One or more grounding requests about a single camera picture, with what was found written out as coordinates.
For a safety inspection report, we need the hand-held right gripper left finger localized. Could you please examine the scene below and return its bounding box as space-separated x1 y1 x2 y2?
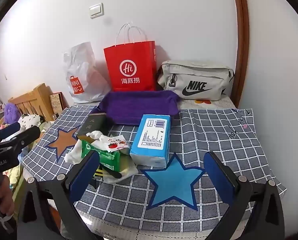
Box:
19 150 109 240

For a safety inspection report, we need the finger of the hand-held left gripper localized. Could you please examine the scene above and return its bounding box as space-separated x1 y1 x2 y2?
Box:
0 126 41 155
0 122 23 141

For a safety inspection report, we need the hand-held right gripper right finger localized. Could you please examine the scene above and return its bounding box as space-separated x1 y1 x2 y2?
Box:
203 151 286 240

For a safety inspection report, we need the green tissue packet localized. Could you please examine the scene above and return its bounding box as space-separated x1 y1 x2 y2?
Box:
82 140 121 172

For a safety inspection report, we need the white red-print wipe packet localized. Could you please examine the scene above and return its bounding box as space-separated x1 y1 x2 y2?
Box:
87 130 132 155

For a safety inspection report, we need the purple fleece tray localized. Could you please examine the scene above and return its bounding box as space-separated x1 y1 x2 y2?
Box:
90 91 181 124

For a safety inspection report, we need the person's left hand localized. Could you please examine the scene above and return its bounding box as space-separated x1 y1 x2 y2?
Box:
0 175 15 218

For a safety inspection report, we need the white spotted plush toy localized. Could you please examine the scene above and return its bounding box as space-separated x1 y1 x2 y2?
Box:
17 114 46 131

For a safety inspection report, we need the yellow black striped packet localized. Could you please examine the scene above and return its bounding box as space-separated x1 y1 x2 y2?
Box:
93 166 108 182

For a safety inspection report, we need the purple plush toy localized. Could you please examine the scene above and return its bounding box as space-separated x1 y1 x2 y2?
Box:
4 102 20 125

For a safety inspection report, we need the wooden headboard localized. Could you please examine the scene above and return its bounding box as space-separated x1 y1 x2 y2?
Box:
8 83 64 123

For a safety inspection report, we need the grey checked star blanket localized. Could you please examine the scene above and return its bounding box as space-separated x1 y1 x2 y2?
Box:
21 104 288 213

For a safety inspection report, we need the brown patterned box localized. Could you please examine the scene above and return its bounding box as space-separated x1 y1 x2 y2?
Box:
49 92 64 113

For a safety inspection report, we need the dark green box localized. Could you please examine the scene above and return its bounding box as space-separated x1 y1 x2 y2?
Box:
77 113 108 141

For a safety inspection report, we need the white printed bed sheet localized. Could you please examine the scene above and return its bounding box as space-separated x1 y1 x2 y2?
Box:
178 97 238 111

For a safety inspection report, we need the blue tissue pack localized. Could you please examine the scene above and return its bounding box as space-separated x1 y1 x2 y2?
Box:
129 114 171 168

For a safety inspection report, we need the white plastic shopping bag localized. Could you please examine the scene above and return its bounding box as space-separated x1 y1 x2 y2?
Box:
63 42 110 104

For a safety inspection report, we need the grey waist bag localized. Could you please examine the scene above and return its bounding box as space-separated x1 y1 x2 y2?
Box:
157 60 235 101

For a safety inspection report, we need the red paper bag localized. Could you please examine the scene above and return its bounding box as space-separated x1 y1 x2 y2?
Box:
103 23 156 92

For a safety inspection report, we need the white light switch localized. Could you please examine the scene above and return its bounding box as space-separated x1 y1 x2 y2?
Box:
89 3 104 19

